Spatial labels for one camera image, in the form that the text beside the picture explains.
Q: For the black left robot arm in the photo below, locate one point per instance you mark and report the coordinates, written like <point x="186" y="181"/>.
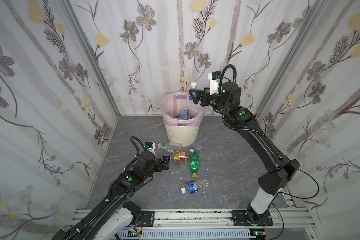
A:
<point x="116" y="211"/>

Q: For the yellow red tea bottle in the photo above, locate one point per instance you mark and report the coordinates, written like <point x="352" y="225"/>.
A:
<point x="182" y="156"/>

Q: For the pink plastic bin liner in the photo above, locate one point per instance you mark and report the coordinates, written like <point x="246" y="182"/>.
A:
<point x="172" y="106"/>

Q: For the green bottle yellow cap centre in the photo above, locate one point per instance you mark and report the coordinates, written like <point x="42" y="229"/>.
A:
<point x="194" y="164"/>

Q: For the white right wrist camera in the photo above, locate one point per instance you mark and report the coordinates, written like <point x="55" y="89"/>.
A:
<point x="214" y="78"/>

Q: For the white slotted cable duct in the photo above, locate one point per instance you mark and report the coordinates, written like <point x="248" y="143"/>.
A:
<point x="188" y="234"/>

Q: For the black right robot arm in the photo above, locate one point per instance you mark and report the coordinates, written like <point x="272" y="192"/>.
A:
<point x="280" y="169"/>

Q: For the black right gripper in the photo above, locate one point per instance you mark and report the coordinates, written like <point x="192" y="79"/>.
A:
<point x="202" y="97"/>

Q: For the clear bottle dark blue label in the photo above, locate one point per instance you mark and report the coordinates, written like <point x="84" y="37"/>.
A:
<point x="193" y="91"/>

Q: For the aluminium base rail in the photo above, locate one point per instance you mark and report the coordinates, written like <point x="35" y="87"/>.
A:
<point x="282" y="224"/>

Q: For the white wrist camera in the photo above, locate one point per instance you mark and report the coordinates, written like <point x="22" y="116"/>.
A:
<point x="214" y="78"/>
<point x="150" y="146"/>

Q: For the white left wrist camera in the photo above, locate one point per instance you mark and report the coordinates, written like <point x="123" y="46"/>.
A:
<point x="150" y="146"/>

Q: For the clear bottle green neck band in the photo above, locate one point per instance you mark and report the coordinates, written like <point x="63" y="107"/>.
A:
<point x="170" y="147"/>

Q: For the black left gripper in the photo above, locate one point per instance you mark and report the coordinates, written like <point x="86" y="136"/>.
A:
<point x="163" y="163"/>

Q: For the clear bottle blue label front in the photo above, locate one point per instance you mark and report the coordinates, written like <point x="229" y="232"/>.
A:
<point x="195" y="186"/>

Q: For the cream ribbed waste bin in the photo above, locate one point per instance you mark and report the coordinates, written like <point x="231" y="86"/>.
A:
<point x="182" y="131"/>

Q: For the clear bluish bottle near bin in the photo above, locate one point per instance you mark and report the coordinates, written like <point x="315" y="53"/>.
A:
<point x="200" y="144"/>

